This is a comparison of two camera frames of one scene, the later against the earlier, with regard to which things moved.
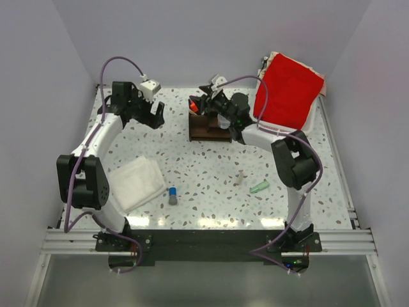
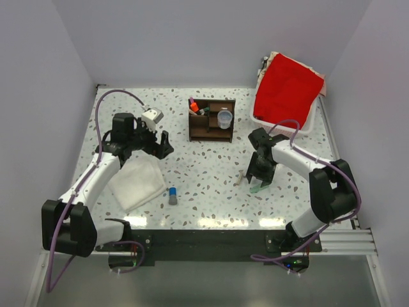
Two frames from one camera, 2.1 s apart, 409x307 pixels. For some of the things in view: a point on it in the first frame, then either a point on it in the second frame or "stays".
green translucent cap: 262,185 stays
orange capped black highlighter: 193,106 stays
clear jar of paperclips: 222,123 stays
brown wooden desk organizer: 206,127 stays
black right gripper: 209,99 -> 266,177
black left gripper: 149,119 -> 159,151
